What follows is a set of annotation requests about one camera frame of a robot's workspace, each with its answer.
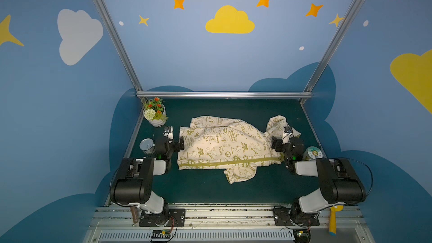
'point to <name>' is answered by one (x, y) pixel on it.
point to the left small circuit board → (161, 234)
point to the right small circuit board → (302, 235)
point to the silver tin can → (147, 145)
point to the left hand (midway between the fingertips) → (173, 136)
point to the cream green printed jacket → (234, 145)
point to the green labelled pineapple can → (311, 153)
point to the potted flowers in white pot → (154, 112)
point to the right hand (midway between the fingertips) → (282, 134)
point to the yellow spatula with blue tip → (333, 219)
